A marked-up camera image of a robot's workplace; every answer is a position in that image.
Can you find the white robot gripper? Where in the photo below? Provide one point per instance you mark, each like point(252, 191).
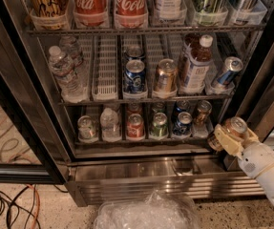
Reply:
point(259, 158)

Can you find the orange soda can front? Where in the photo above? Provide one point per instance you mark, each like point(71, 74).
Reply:
point(235, 126)

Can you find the orange soda can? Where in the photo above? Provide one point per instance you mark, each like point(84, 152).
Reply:
point(201, 112)
point(235, 126)

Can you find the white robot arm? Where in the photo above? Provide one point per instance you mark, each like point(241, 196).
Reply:
point(265, 183)

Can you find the orange soda can rear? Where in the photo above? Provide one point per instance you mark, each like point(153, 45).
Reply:
point(201, 112)

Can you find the blue can bottom front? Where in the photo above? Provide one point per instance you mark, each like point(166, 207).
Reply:
point(182, 125)

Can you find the blue can bottom rear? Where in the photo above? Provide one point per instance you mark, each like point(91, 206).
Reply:
point(181, 106)

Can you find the slim blue silver can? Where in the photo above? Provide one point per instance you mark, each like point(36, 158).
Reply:
point(229, 70)

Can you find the green can bottom front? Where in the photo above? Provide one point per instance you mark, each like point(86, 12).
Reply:
point(159, 126)

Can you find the green can bottom rear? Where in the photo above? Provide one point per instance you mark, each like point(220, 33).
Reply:
point(158, 107)

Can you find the orange can middle shelf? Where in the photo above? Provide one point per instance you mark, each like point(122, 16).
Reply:
point(165, 76)

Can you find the red cola can front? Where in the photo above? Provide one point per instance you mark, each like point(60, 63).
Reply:
point(135, 126)

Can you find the red cola can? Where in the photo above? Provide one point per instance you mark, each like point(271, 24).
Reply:
point(134, 108)
point(135, 126)

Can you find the red cola can rear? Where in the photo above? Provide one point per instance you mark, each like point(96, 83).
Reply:
point(134, 108)

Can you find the blue can middle front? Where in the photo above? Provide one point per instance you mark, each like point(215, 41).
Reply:
point(134, 77)

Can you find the small water bottle bottom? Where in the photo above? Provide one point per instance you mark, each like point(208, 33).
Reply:
point(110, 127)

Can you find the blue can middle rear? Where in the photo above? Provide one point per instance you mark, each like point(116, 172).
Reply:
point(134, 52)

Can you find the green tall can top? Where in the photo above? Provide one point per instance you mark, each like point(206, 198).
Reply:
point(209, 12)

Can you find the silver can bottom left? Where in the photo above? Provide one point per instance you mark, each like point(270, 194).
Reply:
point(86, 128)

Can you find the stainless fridge base panel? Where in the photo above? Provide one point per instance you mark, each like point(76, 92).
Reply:
point(194, 176)

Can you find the left glass fridge door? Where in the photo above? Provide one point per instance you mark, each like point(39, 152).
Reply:
point(29, 98)

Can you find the gold tall can top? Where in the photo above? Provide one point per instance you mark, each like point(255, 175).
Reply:
point(49, 11)

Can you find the brown tea bottle front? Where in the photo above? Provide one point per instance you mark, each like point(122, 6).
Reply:
point(193, 72)

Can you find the brown tea bottle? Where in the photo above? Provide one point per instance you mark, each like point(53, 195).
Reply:
point(193, 72)
point(191, 41)

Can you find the clear plastic bag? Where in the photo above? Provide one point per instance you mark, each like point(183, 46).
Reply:
point(157, 211)

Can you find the brown tea bottle rear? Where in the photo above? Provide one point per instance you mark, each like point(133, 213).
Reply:
point(191, 41)

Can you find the white label bottle top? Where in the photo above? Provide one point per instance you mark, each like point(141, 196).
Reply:
point(167, 9)

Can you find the water bottle middle front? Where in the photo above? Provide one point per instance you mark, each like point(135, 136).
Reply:
point(69, 81)

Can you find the red cola bottle right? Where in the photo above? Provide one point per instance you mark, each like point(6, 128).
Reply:
point(130, 13)

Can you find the red cola bottle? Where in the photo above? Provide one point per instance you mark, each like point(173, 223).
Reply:
point(90, 12)
point(130, 13)

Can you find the water bottle middle rear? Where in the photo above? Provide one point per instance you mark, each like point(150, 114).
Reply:
point(71, 46)

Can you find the red cola bottle left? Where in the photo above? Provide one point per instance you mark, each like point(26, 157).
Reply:
point(90, 12)

